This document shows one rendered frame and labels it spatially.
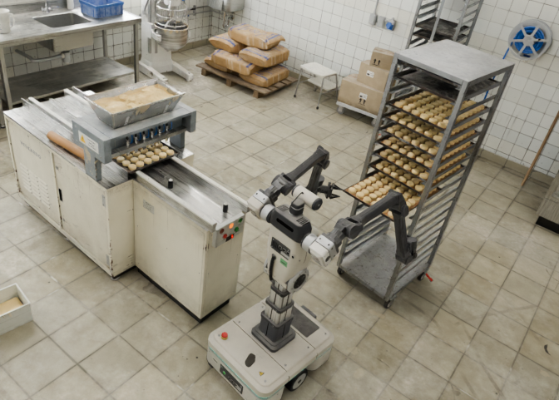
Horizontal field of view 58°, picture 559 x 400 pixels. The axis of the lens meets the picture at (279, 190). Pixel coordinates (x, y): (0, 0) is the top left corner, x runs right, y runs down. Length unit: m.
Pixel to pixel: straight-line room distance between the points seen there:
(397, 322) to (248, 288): 1.11
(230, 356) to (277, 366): 0.28
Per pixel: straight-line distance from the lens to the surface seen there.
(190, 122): 3.47
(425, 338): 3.84
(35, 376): 3.40
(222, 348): 3.10
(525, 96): 6.22
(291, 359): 3.09
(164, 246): 3.36
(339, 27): 6.93
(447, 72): 2.98
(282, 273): 2.68
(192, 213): 2.97
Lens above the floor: 2.69
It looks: 34 degrees down
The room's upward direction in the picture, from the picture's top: 10 degrees clockwise
